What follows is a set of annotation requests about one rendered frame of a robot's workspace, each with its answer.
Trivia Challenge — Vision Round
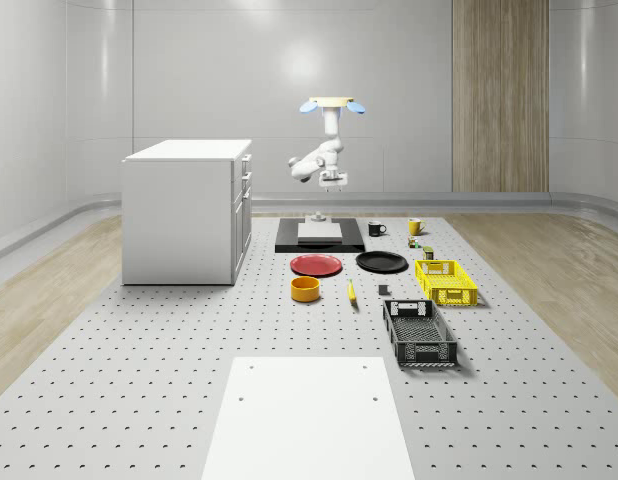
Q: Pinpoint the drone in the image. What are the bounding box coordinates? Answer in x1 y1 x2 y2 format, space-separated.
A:
298 96 368 117

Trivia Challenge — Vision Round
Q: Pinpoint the black plate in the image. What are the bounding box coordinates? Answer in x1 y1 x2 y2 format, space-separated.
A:
355 250 410 275

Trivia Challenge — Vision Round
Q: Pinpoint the yellow bowl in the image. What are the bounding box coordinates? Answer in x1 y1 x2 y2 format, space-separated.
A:
290 276 321 303

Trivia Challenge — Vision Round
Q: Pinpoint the black stove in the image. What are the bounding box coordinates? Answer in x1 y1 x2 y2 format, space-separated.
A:
274 211 367 254

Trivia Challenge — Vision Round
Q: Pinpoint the red plate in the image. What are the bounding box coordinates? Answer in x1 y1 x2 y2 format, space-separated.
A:
289 253 344 278

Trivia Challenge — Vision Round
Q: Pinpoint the yellow basket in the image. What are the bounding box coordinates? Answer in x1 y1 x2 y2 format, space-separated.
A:
414 259 480 307

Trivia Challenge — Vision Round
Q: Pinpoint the dark grey basket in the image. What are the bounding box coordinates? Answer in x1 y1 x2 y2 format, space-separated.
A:
381 298 460 369

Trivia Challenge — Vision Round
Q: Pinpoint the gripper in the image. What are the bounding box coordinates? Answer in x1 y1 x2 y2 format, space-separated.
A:
318 170 350 194

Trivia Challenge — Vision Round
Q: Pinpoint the white cabinet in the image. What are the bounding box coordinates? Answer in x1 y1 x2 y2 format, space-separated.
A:
121 138 254 287

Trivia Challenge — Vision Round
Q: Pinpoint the white board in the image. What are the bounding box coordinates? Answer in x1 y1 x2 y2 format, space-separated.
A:
201 356 417 480

